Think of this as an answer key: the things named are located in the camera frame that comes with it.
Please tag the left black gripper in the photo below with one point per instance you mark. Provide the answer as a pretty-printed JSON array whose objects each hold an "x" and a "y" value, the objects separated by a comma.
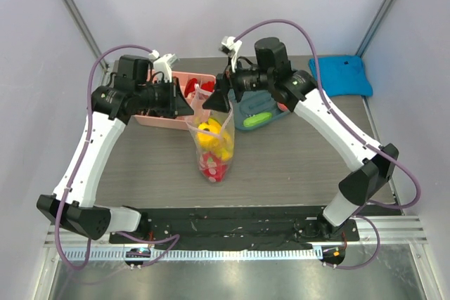
[{"x": 181, "y": 107}]

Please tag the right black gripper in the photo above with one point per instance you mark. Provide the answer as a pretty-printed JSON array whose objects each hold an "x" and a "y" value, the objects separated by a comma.
[{"x": 226, "y": 83}]

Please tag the clear pink zip top bag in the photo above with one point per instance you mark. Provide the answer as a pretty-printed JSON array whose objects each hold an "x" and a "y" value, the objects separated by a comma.
[{"x": 201, "y": 115}]

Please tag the yellow bell pepper toy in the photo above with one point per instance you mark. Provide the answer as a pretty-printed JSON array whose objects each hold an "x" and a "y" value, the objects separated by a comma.
[{"x": 207, "y": 132}]

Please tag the green cucumber toy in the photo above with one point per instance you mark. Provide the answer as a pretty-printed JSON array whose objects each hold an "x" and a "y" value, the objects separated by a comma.
[{"x": 257, "y": 119}]

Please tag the yellow banana bunch toy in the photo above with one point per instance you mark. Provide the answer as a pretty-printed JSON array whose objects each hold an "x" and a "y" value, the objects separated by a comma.
[{"x": 223, "y": 146}]

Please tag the pink dragon fruit toy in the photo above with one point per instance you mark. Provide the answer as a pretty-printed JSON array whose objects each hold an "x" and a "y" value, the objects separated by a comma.
[{"x": 213, "y": 168}]

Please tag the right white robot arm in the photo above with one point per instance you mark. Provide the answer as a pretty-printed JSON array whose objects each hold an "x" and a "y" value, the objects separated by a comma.
[{"x": 370, "y": 163}]

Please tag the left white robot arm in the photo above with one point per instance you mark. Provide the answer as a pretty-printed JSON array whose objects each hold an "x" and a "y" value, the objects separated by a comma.
[{"x": 139, "y": 84}]

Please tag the red fabric item right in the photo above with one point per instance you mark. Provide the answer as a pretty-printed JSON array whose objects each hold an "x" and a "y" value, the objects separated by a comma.
[{"x": 208, "y": 86}]

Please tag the red fabric item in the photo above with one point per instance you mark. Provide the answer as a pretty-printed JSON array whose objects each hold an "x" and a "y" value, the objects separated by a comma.
[
  {"x": 191, "y": 87},
  {"x": 208, "y": 86}
]

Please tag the red fabric item left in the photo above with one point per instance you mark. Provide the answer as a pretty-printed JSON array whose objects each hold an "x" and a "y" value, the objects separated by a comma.
[{"x": 191, "y": 87}]

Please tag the pink divided organizer box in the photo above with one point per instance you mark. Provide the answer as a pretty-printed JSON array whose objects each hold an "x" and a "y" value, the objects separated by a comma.
[{"x": 144, "y": 119}]

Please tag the teal plastic fruit tray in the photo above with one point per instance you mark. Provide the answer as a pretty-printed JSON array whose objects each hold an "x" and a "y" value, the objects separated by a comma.
[{"x": 252, "y": 103}]

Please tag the pink peach toy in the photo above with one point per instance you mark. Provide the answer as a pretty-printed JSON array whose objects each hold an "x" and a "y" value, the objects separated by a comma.
[{"x": 282, "y": 107}]

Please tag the folded blue cloth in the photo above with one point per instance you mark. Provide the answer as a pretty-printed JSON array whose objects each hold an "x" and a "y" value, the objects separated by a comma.
[{"x": 344, "y": 76}]

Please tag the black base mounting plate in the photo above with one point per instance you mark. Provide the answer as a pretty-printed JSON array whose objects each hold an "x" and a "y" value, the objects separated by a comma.
[{"x": 239, "y": 228}]

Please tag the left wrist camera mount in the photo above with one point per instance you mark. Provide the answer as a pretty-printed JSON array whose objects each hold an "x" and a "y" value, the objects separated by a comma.
[{"x": 161, "y": 66}]

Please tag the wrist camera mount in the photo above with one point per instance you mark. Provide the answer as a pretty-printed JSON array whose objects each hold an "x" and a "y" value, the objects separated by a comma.
[
  {"x": 161, "y": 66},
  {"x": 231, "y": 46}
]

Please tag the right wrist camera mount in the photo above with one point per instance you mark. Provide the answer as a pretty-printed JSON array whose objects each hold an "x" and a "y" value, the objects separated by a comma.
[{"x": 231, "y": 46}]

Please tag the white slotted cable duct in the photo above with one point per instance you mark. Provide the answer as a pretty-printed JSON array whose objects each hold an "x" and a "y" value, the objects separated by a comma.
[{"x": 133, "y": 254}]

